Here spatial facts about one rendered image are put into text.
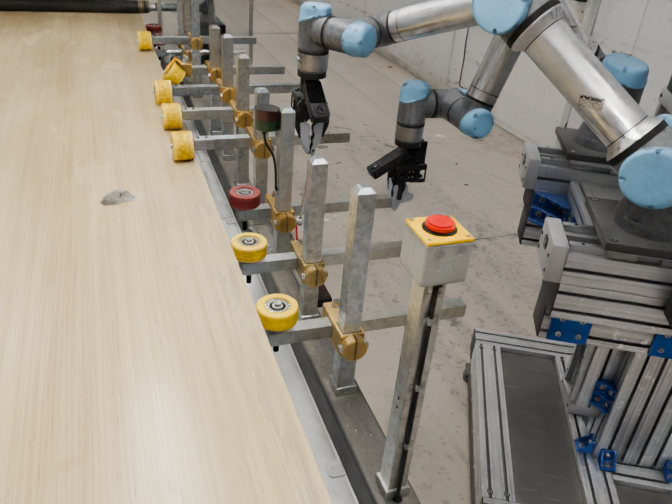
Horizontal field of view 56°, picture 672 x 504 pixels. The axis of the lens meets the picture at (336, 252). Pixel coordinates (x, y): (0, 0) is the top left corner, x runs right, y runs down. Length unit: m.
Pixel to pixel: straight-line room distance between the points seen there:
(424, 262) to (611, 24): 3.74
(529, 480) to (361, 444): 0.81
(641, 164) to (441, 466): 1.29
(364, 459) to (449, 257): 0.51
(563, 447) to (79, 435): 1.47
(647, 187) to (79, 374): 1.01
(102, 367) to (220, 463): 0.28
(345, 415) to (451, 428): 1.06
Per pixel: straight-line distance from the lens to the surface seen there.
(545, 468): 2.00
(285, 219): 1.60
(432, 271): 0.84
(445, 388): 2.46
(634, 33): 4.34
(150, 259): 1.37
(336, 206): 1.71
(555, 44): 1.26
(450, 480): 2.16
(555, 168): 1.85
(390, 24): 1.56
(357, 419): 1.28
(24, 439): 1.02
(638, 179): 1.23
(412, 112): 1.67
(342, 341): 1.22
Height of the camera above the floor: 1.61
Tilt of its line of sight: 30 degrees down
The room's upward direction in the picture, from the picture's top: 5 degrees clockwise
